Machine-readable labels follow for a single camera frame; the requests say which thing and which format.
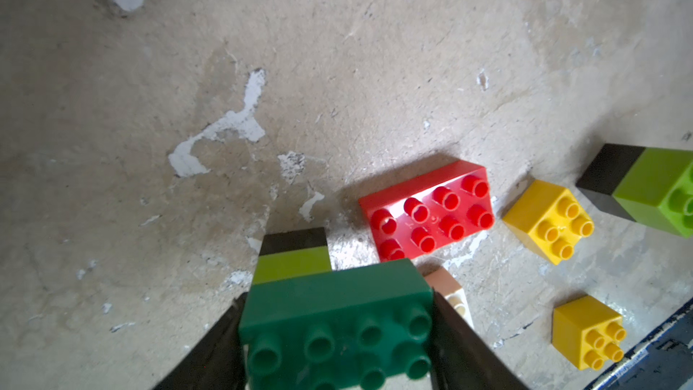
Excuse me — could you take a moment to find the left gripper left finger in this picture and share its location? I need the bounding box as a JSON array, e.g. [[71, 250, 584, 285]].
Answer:
[[153, 292, 248, 389]]

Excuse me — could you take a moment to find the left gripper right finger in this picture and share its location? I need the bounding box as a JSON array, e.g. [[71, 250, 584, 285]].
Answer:
[[431, 292, 526, 389]]

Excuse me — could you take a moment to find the dark green 2x4 lego brick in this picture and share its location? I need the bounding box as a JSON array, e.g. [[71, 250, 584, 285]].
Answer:
[[238, 259, 433, 389]]

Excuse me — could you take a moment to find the lime lego brick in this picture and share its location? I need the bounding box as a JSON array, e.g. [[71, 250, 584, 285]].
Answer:
[[252, 247, 332, 285], [614, 147, 692, 238]]

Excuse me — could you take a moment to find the black lego plate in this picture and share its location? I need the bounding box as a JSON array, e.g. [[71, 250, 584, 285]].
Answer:
[[259, 227, 328, 256]]

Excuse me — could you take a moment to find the black 2x2 lego brick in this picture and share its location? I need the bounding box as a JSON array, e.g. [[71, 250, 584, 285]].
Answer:
[[576, 144, 645, 221]]

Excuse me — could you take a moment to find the white lego brick upper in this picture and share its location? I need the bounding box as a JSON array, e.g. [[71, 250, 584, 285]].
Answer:
[[424, 267, 475, 329]]

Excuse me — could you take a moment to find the yellow lego brick lower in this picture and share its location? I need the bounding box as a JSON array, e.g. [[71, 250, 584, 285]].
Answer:
[[552, 295, 627, 371]]

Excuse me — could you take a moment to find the yellow lego brick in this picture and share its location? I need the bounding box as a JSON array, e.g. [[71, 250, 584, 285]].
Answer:
[[552, 295, 627, 371], [503, 180, 595, 265]]

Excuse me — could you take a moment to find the red 2x4 lego brick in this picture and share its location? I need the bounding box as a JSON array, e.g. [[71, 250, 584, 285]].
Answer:
[[358, 160, 496, 262]]

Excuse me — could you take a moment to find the yellow lego brick upper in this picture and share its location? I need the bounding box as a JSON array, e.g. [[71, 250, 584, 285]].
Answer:
[[503, 180, 595, 265]]

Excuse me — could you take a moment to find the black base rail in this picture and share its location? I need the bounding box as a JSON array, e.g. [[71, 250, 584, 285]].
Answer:
[[587, 301, 692, 389]]

